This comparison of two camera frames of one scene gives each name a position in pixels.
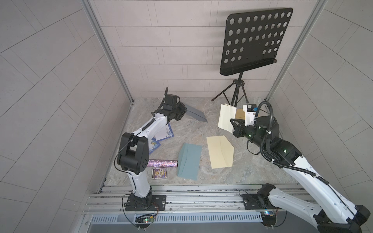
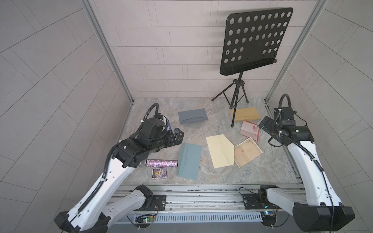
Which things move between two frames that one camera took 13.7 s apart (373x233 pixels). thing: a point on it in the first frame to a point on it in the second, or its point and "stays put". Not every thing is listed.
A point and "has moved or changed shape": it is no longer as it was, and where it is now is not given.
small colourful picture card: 159,173 stays put
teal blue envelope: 189,160 stays put
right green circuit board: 268,218 stays put
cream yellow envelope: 221,152 stays put
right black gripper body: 243,130 to 269,126
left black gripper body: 178,111 to 171,141
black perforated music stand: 251,40 stays put
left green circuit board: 144,221 stays put
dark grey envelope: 195,113 has moved or changed shape
